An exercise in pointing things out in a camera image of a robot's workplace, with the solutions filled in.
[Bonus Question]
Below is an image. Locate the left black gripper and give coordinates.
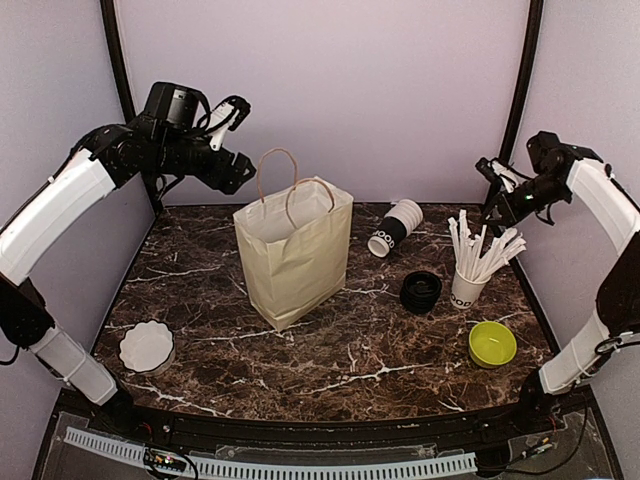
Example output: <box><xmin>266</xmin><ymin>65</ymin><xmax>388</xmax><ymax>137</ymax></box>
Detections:
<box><xmin>154</xmin><ymin>126</ymin><xmax>255</xmax><ymax>193</ymax></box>

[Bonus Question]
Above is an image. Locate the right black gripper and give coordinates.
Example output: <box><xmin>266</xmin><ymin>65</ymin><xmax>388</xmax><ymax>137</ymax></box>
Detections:
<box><xmin>481</xmin><ymin>172</ymin><xmax>571</xmax><ymax>228</ymax></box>

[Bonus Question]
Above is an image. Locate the cream paper bag with handles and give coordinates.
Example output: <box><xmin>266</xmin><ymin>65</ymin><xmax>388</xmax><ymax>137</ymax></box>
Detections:
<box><xmin>233</xmin><ymin>167</ymin><xmax>354</xmax><ymax>331</ymax></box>

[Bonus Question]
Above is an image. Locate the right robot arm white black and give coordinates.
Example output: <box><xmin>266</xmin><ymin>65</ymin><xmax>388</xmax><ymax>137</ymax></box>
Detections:
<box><xmin>475</xmin><ymin>132</ymin><xmax>639</xmax><ymax>434</ymax></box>

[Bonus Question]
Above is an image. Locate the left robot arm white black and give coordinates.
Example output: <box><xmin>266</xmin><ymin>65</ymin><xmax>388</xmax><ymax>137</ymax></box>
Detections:
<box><xmin>1</xmin><ymin>125</ymin><xmax>256</xmax><ymax>436</ymax></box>

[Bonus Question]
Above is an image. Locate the bundle of wrapped straws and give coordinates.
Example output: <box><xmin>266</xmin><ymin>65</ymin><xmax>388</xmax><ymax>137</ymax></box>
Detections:
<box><xmin>448</xmin><ymin>209</ymin><xmax>526</xmax><ymax>283</ymax></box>

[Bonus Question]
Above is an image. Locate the white cup holding straws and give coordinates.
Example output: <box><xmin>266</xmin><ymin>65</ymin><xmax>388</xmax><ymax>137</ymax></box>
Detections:
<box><xmin>450</xmin><ymin>268</ymin><xmax>488</xmax><ymax>310</ymax></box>

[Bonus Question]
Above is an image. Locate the stack of paper cups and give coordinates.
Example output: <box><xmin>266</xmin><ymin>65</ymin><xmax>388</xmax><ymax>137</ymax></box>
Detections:
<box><xmin>367</xmin><ymin>199</ymin><xmax>423</xmax><ymax>258</ymax></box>

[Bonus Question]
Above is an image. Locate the stack of black lids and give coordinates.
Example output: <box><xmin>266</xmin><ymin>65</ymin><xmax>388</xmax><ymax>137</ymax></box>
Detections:
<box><xmin>399</xmin><ymin>271</ymin><xmax>442</xmax><ymax>315</ymax></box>

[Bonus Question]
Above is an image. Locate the green bowl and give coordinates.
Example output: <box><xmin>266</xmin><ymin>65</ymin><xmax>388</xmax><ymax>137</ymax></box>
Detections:
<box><xmin>469</xmin><ymin>321</ymin><xmax>517</xmax><ymax>369</ymax></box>

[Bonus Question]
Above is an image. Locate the white scalloped bowl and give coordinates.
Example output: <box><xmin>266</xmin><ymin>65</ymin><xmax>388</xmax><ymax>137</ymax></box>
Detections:
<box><xmin>119</xmin><ymin>320</ymin><xmax>176</xmax><ymax>376</ymax></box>

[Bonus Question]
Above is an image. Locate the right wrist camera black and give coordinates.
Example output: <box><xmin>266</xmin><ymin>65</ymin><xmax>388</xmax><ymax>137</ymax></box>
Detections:
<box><xmin>527</xmin><ymin>131</ymin><xmax>565</xmax><ymax>175</ymax></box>

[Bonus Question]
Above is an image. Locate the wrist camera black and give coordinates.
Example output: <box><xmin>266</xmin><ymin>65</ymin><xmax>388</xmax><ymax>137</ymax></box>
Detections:
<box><xmin>527</xmin><ymin>131</ymin><xmax>565</xmax><ymax>175</ymax></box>
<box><xmin>142</xmin><ymin>82</ymin><xmax>208</xmax><ymax>130</ymax></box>

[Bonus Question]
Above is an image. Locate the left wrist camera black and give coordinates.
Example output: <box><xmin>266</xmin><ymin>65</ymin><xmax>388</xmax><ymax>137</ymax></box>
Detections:
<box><xmin>142</xmin><ymin>82</ymin><xmax>208</xmax><ymax>130</ymax></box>

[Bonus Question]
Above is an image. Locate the left black frame post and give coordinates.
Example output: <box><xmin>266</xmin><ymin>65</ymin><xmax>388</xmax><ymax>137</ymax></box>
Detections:
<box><xmin>99</xmin><ymin>0</ymin><xmax>163</xmax><ymax>215</ymax></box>

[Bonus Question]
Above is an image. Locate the black frame post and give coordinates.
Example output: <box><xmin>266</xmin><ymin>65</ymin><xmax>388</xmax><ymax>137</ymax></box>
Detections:
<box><xmin>99</xmin><ymin>0</ymin><xmax>163</xmax><ymax>215</ymax></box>
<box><xmin>498</xmin><ymin>0</ymin><xmax>544</xmax><ymax>164</ymax></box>

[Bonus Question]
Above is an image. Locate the right black frame post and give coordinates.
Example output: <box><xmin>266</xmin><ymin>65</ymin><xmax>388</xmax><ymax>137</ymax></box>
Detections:
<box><xmin>498</xmin><ymin>0</ymin><xmax>544</xmax><ymax>164</ymax></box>

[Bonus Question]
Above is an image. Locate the white cable duct strip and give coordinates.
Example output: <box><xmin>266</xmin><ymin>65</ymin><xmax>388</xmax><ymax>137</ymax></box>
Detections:
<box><xmin>64</xmin><ymin>426</ymin><xmax>477</xmax><ymax>479</ymax></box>

